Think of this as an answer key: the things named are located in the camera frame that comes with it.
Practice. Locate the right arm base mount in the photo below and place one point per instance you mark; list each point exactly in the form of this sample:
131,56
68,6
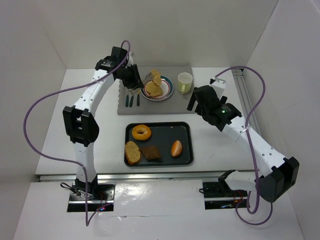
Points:
216,197

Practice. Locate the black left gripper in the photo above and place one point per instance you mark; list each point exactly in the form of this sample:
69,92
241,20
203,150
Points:
135,78

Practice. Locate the orange glazed donut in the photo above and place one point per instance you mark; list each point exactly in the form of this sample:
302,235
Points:
141,132

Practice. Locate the oval seeded bread slice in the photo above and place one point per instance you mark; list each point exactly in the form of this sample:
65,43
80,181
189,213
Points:
132,153

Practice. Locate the gold knife green handle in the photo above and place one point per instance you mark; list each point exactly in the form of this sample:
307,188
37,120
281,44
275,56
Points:
138,100

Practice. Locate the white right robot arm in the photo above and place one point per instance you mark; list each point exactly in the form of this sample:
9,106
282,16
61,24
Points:
275,173

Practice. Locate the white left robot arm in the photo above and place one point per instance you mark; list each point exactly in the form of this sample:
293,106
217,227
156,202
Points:
80,123

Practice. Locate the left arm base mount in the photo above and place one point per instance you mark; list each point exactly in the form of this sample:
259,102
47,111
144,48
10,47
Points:
102,200

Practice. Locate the white plate teal rim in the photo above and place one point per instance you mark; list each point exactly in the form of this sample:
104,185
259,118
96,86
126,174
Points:
167,88

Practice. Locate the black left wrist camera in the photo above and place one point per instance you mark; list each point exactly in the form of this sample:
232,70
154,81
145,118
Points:
118,53

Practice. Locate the metal food tongs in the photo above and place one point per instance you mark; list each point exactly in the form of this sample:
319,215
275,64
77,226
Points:
146,80

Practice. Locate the small seeded bread slice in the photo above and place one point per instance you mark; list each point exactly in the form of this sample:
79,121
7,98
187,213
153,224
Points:
156,77

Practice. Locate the aluminium rail front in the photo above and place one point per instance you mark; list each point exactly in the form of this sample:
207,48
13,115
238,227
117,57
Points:
149,176

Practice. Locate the orange bread roll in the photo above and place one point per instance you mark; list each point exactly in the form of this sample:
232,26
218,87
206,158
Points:
176,148

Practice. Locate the aluminium rail right side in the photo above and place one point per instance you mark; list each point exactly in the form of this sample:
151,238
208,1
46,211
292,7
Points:
246,102

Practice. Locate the black rectangular tray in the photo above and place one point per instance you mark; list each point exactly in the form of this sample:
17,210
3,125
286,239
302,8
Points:
163,135

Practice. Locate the gold spoon green handle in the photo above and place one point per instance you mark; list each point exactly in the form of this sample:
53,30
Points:
127,100

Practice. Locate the gold fork green handle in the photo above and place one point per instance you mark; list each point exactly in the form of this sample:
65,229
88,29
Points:
131,101

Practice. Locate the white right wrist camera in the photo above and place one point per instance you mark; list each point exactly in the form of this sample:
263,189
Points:
219,85

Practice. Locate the dark brown chocolate bread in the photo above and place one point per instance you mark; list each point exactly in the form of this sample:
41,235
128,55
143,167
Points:
151,153

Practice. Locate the grey placemat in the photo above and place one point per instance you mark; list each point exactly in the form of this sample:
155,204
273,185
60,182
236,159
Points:
177,103

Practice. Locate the pale green mug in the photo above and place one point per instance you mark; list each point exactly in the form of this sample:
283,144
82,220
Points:
185,81

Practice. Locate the aluminium rail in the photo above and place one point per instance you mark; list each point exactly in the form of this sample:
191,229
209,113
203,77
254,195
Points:
246,102
149,176

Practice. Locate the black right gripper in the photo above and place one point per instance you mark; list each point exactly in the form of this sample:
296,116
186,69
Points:
196,99

